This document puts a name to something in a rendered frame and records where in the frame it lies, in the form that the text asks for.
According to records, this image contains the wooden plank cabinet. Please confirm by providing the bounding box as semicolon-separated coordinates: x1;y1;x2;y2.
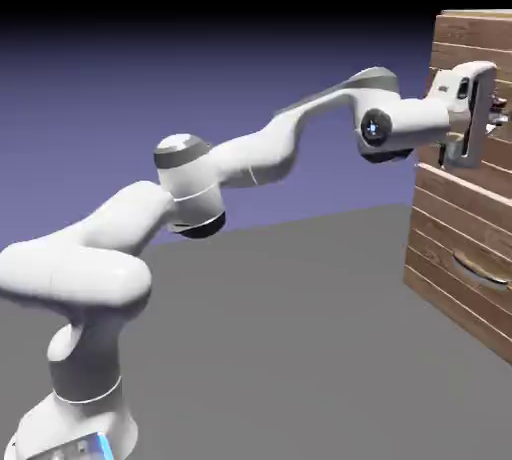
402;8;512;367

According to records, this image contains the wooden drawer front with held handle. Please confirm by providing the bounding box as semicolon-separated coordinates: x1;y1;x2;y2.
416;13;512;200

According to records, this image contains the curved metal handle, free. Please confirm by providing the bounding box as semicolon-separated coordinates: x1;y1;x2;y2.
450;249;512;292

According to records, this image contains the curved metal handle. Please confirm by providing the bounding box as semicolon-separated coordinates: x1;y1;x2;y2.
450;249;512;292
486;96;512;136

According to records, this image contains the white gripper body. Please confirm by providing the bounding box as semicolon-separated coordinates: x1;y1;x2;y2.
442;60;500;170

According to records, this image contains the wooden drawer front with free handle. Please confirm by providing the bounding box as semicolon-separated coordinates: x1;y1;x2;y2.
402;162;512;366

